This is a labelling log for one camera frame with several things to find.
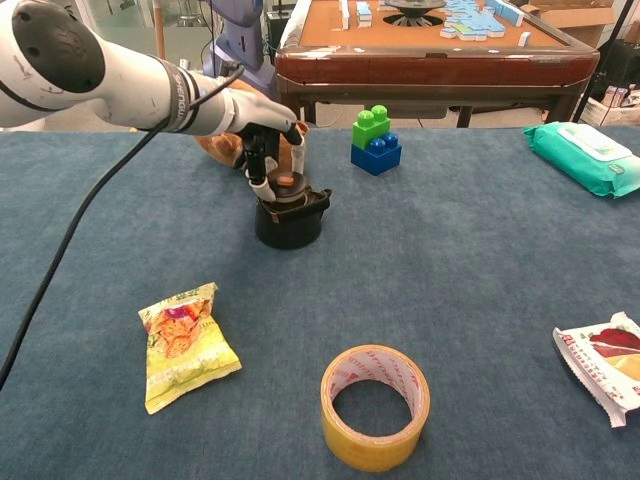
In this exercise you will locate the yellow snack bag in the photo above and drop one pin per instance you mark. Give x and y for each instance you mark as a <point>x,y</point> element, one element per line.
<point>185,350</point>

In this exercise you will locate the blue table cloth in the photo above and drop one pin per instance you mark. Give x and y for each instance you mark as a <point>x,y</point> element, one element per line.
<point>450,250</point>

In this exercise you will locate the wooden pole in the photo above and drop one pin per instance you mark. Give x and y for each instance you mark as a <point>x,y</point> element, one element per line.
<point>160,30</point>

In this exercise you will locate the blue mahjong tile pile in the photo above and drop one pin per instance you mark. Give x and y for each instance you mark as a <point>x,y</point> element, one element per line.
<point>475,22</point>

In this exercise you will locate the brown mahjong table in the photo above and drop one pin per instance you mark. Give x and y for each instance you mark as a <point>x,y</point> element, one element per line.
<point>425,70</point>

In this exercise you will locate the white carton box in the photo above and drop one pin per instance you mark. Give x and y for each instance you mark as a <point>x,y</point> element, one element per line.
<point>615,107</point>

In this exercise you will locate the yellow packing tape roll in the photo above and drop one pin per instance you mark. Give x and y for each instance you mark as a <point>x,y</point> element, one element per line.
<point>370,450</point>

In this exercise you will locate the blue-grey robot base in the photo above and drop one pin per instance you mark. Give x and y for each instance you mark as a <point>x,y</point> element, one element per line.
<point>245,30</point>

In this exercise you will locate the stacked blue mahjong tiles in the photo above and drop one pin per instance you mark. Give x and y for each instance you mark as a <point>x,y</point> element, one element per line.
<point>364,14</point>

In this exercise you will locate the upright white mahjong tile row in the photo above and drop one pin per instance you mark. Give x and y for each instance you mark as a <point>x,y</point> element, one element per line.
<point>344,12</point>

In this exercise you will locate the black cast iron teapot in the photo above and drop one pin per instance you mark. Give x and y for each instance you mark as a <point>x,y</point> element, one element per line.
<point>290,230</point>

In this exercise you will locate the blue building block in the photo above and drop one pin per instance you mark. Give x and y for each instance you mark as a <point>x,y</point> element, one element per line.
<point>375,161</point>

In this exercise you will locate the cardboard box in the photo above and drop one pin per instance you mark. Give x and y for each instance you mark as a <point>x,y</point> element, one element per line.
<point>580,22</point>

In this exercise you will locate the black mahjong table centre disc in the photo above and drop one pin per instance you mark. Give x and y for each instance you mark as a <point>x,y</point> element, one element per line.
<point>415,6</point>

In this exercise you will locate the black tripod stand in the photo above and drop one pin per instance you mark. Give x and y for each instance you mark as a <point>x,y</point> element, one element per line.
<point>603,60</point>

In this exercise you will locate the white and red snack packet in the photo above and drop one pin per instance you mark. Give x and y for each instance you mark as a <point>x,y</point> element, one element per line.
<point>600,370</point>

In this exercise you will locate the black lid with wooden knob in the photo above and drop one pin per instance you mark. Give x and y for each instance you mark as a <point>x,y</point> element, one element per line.
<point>292,190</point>

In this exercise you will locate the green building block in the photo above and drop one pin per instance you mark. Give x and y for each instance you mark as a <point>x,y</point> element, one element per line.
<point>362,132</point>

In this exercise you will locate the brown capybara plush toy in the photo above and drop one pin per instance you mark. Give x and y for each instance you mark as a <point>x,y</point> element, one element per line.
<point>220,147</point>

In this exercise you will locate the green wet wipes pack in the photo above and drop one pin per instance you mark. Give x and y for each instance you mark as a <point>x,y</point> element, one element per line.
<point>560,155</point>

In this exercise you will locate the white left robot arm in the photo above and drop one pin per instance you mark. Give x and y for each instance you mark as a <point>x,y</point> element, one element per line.
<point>125,95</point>

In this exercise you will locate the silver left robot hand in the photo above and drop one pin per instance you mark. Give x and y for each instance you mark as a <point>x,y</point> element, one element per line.
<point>260,112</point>

